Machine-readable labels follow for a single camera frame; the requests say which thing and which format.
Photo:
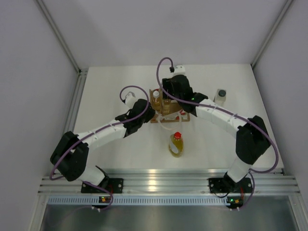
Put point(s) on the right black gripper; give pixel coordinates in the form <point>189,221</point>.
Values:
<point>166,84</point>

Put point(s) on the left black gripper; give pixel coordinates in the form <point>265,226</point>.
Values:
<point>151,114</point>

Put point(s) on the white-capped yellow bottle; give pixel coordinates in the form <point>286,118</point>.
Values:
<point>156,100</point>
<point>166,106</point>

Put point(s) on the burlap watermelon print canvas bag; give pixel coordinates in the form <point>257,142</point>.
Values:
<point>173,120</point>

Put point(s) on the grey-capped clear bottle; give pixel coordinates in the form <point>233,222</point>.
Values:
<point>220,97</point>

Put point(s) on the red-capped yellow bottle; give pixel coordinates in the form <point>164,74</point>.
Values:
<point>175,144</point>

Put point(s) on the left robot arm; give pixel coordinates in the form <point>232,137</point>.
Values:
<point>71,155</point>

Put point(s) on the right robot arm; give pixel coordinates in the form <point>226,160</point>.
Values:
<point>250,134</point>

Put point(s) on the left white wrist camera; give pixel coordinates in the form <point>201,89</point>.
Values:
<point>130,98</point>

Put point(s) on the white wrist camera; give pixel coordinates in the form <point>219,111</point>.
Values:
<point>177,70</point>
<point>130,98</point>

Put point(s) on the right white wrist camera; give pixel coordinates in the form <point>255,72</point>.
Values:
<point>177,70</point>

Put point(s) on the left aluminium frame post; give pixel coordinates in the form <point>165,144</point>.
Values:
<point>58,35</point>

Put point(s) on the aluminium frame post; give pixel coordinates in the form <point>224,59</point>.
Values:
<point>287,4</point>
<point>58,35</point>

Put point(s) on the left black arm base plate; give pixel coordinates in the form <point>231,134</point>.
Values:
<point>112,185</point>

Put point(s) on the white slotted cable duct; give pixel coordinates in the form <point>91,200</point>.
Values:
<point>140,200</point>

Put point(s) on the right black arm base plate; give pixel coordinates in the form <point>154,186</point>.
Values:
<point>224,186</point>

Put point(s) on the right aluminium frame post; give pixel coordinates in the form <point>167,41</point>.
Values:
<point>287,4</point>

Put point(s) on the aluminium mounting rail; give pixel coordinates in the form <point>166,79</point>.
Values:
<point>195,181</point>

